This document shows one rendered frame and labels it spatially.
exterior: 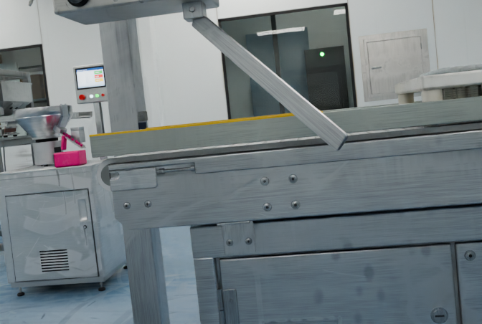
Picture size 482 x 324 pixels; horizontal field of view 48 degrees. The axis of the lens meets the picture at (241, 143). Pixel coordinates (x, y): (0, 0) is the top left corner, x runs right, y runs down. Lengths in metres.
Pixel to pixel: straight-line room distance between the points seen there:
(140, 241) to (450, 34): 5.20
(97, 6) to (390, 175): 0.46
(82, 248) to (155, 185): 2.59
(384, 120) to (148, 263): 0.59
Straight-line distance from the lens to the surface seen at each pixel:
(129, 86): 1.10
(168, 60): 6.04
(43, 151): 3.65
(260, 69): 0.71
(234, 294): 0.86
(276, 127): 0.76
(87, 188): 3.33
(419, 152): 0.77
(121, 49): 1.11
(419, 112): 0.77
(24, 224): 3.50
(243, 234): 0.83
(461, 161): 0.79
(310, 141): 0.77
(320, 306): 0.86
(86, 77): 3.68
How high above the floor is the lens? 0.96
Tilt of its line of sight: 3 degrees down
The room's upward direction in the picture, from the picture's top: 6 degrees counter-clockwise
